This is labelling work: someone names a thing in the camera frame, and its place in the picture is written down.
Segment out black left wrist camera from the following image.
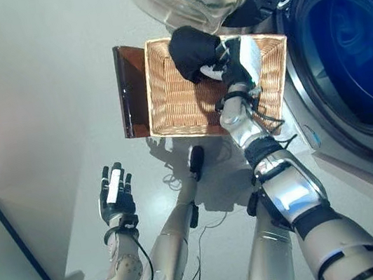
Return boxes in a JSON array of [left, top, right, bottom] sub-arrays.
[[122, 214, 141, 231]]

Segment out black garment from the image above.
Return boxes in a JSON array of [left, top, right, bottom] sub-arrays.
[[164, 20, 228, 88]]

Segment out silver front-load washing machine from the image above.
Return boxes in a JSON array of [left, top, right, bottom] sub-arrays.
[[249, 0, 373, 183]]

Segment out wicker laundry basket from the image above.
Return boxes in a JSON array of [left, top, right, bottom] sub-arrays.
[[135, 18, 301, 149]]

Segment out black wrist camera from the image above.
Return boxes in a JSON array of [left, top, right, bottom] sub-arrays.
[[122, 214, 141, 231], [213, 96, 229, 112]]

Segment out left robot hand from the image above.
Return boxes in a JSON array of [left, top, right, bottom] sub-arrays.
[[91, 160, 140, 229]]

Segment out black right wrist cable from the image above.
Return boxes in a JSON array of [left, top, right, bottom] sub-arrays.
[[246, 93, 299, 154]]

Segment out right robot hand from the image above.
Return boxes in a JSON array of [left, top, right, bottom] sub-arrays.
[[195, 32, 268, 98]]

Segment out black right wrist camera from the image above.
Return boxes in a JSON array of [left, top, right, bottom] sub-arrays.
[[213, 96, 229, 112]]

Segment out small white blue sticker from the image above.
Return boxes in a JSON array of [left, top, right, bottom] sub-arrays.
[[302, 121, 324, 151]]

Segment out left robot leg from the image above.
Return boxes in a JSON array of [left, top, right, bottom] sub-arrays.
[[118, 144, 226, 280]]

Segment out right robot leg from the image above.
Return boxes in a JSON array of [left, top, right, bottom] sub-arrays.
[[230, 187, 298, 280]]

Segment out robot leg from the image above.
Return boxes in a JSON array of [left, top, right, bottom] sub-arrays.
[[118, 144, 226, 280], [230, 187, 298, 280]]

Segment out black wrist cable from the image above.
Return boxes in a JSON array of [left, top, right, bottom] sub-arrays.
[[122, 236, 156, 280], [246, 93, 299, 154]]

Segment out black baseboard strip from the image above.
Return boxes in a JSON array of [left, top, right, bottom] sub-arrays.
[[0, 186, 61, 280]]

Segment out white floor cable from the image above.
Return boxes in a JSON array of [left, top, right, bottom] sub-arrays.
[[160, 167, 185, 193]]

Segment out brown translucent basket lid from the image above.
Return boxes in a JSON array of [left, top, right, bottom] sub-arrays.
[[110, 41, 161, 140]]

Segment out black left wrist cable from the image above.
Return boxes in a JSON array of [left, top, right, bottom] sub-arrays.
[[122, 236, 156, 280]]

